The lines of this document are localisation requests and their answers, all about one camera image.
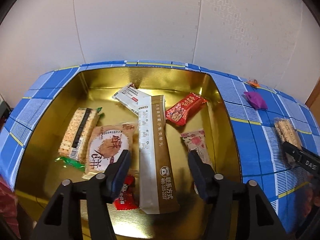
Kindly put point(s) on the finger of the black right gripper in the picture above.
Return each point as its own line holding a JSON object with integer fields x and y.
{"x": 303, "y": 157}

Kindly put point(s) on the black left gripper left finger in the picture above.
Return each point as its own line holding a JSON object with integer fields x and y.
{"x": 61, "y": 218}

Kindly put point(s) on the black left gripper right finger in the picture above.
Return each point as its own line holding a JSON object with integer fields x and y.
{"x": 238, "y": 210}

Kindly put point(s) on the small red candy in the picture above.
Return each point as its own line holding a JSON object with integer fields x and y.
{"x": 126, "y": 199}

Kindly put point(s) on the rice cracker clear pack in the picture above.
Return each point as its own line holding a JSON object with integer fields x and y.
{"x": 286, "y": 132}

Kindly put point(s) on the round pastry brown packet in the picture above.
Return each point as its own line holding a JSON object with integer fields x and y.
{"x": 106, "y": 145}

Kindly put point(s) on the cracker pack with green ends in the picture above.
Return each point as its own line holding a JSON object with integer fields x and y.
{"x": 73, "y": 148}

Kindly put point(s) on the long brown white snack bar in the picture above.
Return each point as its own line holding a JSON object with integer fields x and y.
{"x": 157, "y": 192}

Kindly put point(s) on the pink floral snack packet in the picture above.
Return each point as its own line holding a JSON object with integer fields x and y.
{"x": 198, "y": 144}

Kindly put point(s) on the purple snack pouch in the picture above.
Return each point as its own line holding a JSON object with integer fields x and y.
{"x": 255, "y": 100}

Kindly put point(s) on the orange-ended clear candy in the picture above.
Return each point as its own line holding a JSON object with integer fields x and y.
{"x": 253, "y": 83}

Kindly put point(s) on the white sachet packet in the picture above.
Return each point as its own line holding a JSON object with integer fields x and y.
{"x": 129, "y": 96}

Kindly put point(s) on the red patterned snack packet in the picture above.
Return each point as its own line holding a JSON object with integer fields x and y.
{"x": 178, "y": 114}

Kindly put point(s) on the blue plaid tablecloth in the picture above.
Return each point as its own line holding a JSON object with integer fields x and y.
{"x": 242, "y": 141}

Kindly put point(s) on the wooden door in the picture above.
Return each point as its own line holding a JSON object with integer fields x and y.
{"x": 313, "y": 102}

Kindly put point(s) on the red ruffled fabric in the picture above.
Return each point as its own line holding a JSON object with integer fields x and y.
{"x": 9, "y": 208}

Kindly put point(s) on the gold tin box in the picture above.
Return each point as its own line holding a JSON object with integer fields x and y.
{"x": 39, "y": 174}

